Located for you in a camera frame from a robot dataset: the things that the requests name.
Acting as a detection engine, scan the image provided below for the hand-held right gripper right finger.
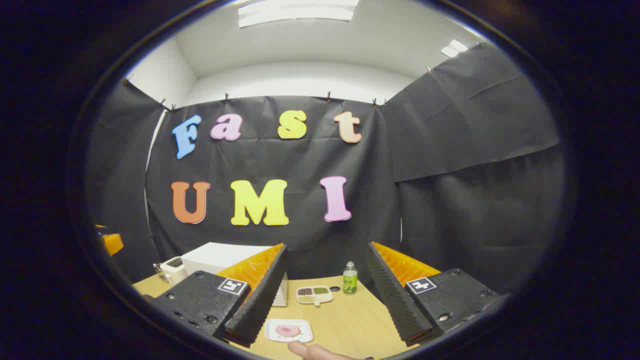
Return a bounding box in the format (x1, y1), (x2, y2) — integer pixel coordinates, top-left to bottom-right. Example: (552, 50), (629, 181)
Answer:
(367, 241), (509, 347)

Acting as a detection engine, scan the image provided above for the small ceiling light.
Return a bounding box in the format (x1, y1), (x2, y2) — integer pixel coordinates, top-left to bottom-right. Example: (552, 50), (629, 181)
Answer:
(440, 39), (469, 59)

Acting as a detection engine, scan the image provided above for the long ceiling light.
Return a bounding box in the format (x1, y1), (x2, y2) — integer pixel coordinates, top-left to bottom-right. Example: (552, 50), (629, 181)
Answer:
(238, 0), (360, 29)

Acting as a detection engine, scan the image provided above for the white microwave oven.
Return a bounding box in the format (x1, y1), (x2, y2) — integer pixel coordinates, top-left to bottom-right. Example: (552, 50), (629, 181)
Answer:
(180, 242), (289, 307)

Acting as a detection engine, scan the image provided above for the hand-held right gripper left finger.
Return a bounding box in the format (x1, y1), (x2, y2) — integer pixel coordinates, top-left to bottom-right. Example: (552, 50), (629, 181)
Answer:
(142, 243), (289, 348)

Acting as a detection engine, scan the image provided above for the green drink bottle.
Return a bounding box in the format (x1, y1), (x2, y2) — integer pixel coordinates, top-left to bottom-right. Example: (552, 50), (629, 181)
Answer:
(343, 261), (359, 295)

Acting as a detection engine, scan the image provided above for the white square plate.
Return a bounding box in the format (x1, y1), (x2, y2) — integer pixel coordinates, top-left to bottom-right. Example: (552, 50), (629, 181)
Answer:
(264, 318), (314, 344)

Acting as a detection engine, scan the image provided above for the white divided dish of beans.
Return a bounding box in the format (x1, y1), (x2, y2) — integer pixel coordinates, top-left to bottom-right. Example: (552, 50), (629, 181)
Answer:
(296, 285), (334, 307)

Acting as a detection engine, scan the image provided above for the white toaster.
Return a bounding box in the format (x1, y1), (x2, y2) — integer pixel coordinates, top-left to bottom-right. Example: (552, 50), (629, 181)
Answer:
(158, 256), (189, 287)

